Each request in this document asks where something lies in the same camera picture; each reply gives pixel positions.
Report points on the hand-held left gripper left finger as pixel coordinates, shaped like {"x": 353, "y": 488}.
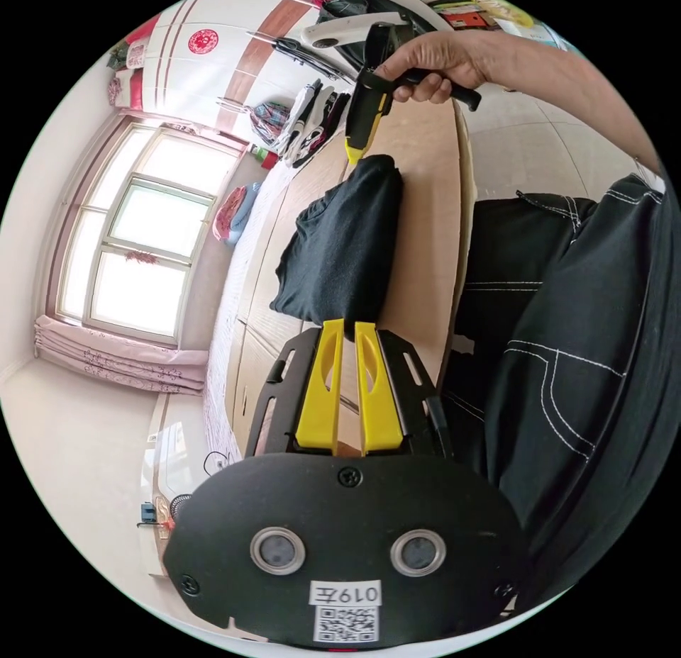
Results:
{"x": 318, "y": 403}

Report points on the window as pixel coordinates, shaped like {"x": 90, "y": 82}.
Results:
{"x": 143, "y": 227}

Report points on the person's right hand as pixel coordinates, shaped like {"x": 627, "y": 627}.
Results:
{"x": 433, "y": 62}

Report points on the black long-sleeve shirt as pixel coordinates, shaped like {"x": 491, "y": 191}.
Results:
{"x": 346, "y": 248}

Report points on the shelf with colourful items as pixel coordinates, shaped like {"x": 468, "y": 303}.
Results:
{"x": 468, "y": 4}

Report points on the pink curtain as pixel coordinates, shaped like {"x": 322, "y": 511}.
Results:
{"x": 117, "y": 360}

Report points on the pink and blue rolled blanket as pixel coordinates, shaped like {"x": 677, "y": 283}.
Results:
{"x": 234, "y": 216}

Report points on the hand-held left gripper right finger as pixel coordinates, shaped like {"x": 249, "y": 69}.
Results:
{"x": 379, "y": 408}

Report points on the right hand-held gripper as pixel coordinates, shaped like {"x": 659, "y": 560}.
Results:
{"x": 367, "y": 105}

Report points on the plaid bag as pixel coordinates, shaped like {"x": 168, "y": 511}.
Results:
{"x": 268, "y": 121}

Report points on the pile of clothes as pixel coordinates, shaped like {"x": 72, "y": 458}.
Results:
{"x": 311, "y": 126}

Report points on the person's body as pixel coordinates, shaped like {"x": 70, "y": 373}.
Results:
{"x": 574, "y": 360}

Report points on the person's right forearm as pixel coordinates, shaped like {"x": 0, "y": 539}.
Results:
{"x": 564, "y": 78}

